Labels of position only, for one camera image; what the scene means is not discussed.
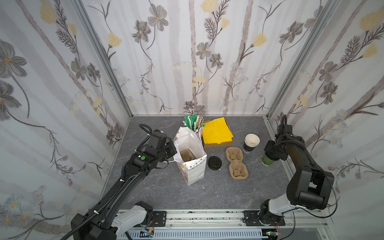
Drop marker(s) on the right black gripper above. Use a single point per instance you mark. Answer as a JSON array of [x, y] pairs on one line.
[[270, 150]]

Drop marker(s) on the green paper cup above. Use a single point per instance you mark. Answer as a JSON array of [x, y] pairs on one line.
[[267, 161]]

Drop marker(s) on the brown pulp carrier top piece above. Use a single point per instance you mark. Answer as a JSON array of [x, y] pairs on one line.
[[187, 155]]

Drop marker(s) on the white patterned paper bag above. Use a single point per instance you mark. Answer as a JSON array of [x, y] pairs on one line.
[[192, 171]]

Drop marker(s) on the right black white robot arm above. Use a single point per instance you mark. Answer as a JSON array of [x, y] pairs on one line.
[[309, 188]]

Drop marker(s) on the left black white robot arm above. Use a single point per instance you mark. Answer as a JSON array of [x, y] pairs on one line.
[[96, 224]]

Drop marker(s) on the black paper cup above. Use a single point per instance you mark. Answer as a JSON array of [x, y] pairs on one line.
[[251, 142]]

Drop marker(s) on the green white straws bundle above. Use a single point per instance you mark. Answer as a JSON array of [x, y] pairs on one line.
[[194, 122]]

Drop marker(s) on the brown pulp cup carrier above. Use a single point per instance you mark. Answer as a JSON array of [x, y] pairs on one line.
[[237, 168]]

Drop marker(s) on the black cup lid stack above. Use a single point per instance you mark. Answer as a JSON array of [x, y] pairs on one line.
[[214, 163]]

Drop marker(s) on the brown cardboard napkin box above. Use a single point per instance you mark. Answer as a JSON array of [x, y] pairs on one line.
[[214, 145]]

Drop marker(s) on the yellow napkins stack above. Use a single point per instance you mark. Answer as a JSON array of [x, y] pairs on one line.
[[217, 130]]

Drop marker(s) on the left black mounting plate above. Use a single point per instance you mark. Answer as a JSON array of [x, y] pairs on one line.
[[155, 219]]

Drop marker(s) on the black mounting plate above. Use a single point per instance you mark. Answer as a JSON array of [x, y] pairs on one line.
[[155, 219], [256, 218]]

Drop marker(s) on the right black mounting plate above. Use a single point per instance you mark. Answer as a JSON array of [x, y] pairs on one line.
[[256, 218]]

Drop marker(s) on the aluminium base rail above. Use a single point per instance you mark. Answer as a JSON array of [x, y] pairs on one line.
[[227, 224]]

